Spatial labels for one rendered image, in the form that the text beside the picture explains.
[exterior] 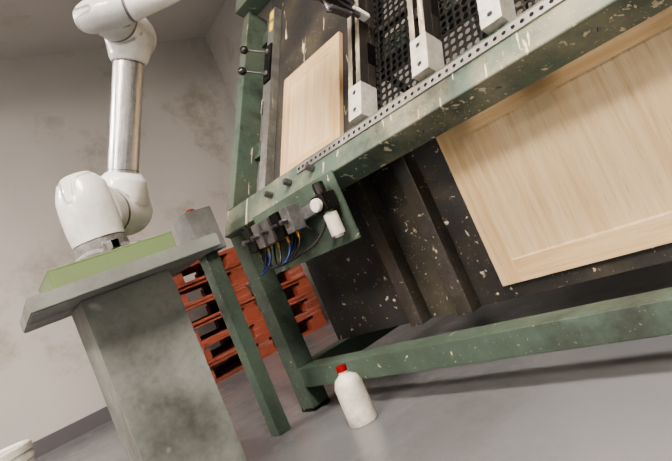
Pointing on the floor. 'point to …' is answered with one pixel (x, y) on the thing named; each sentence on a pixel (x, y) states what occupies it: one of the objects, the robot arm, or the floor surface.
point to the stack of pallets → (290, 279)
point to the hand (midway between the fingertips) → (359, 13)
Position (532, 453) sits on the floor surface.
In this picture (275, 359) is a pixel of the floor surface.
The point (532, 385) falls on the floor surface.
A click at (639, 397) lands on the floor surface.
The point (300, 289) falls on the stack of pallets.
